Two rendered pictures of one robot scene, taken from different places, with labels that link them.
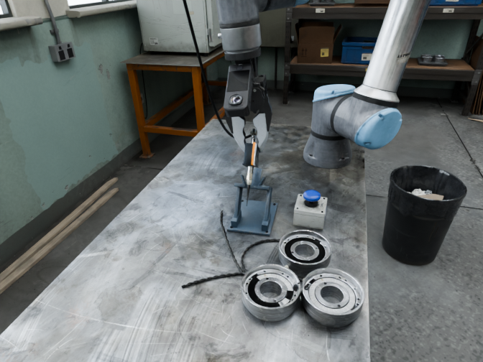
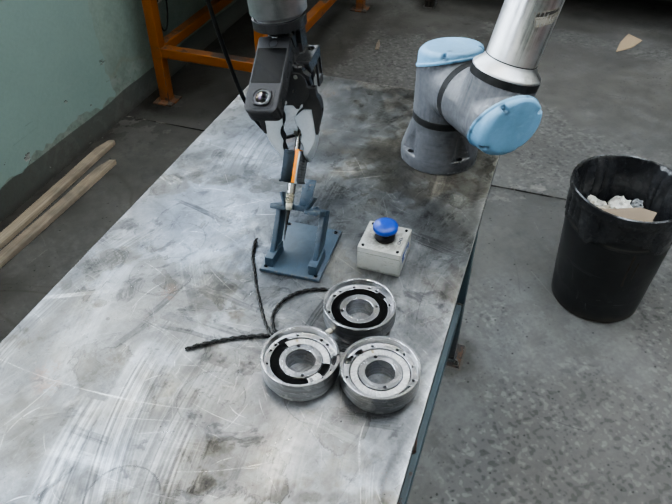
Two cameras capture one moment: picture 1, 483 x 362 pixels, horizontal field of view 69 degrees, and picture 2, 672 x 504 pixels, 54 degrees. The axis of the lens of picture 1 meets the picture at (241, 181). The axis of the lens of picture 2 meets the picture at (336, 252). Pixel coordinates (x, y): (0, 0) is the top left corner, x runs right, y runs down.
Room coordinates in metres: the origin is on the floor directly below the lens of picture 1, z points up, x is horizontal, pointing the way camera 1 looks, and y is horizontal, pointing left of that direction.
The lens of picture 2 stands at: (-0.13, -0.12, 1.52)
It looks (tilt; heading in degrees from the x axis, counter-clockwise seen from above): 41 degrees down; 2
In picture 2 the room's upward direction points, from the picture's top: straight up
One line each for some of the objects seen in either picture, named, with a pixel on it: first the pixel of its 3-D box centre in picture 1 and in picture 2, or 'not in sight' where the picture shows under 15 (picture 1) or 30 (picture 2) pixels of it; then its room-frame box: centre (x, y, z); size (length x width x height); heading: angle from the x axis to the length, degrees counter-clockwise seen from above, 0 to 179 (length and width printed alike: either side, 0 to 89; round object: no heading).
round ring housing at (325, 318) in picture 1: (331, 297); (379, 375); (0.42, -0.15, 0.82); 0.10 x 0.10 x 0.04
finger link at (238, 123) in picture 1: (241, 130); (281, 126); (0.71, 0.00, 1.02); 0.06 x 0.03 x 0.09; 170
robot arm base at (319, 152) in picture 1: (328, 143); (441, 131); (1.00, -0.28, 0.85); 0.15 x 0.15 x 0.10
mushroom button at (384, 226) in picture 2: (311, 201); (385, 235); (0.68, -0.16, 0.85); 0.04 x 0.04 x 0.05
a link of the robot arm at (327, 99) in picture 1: (334, 108); (449, 77); (0.99, -0.28, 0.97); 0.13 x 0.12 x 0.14; 26
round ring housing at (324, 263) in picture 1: (304, 253); (359, 312); (0.54, -0.12, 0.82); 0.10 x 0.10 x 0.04
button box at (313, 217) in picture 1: (310, 209); (385, 245); (0.68, -0.16, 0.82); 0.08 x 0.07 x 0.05; 163
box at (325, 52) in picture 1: (316, 42); not in sight; (4.05, -0.87, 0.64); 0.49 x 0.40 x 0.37; 78
